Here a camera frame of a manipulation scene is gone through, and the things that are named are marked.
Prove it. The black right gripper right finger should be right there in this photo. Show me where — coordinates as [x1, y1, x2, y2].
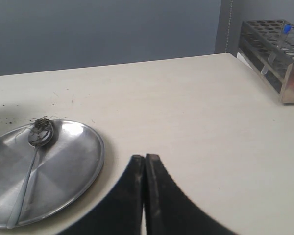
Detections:
[144, 154, 235, 235]

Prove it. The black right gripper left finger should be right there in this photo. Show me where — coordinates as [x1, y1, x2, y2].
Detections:
[60, 155, 145, 235]

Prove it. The stainless steel spork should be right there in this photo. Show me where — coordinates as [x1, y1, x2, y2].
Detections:
[6, 119, 54, 229]

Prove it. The round stainless steel plate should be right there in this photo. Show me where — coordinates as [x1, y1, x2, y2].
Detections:
[0, 119, 104, 229]

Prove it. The clump of soil on spork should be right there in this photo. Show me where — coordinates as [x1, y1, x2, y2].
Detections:
[14, 115, 66, 147]

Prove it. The blue capped test tube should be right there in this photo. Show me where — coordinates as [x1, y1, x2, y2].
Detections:
[268, 23, 292, 64]

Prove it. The metal test tube rack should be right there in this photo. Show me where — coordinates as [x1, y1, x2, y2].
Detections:
[239, 19, 294, 104]

